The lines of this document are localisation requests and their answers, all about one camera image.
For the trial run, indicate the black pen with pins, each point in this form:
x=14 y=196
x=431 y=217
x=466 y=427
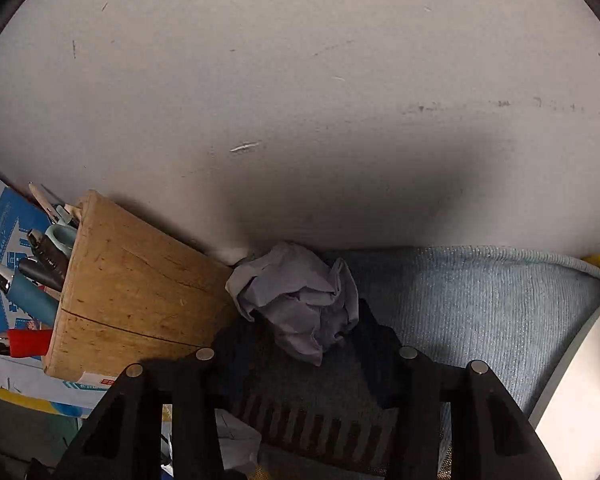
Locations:
x=45 y=252

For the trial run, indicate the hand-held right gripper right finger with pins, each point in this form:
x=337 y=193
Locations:
x=420 y=390

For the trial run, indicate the white paper scrap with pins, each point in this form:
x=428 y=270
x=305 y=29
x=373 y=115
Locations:
x=235 y=440

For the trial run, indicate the small paper ball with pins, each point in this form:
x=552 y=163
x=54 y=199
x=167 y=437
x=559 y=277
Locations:
x=290 y=300

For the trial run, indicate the wooden pen holder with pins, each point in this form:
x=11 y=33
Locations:
x=130 y=295

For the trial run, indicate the white desk lamp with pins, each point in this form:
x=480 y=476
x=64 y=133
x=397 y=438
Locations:
x=580 y=410

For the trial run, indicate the teal scissors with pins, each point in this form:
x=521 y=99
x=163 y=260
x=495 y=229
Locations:
x=62 y=237

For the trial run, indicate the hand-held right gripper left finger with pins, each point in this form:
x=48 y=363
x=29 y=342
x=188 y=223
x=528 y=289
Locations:
x=200 y=385

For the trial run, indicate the small white red box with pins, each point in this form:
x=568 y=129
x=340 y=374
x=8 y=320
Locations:
x=95 y=381

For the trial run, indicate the blue patterned mat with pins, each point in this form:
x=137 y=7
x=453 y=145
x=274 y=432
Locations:
x=455 y=300

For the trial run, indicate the white pen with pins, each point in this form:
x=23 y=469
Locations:
x=42 y=200

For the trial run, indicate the dark grey pen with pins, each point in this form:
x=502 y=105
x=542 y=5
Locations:
x=37 y=270

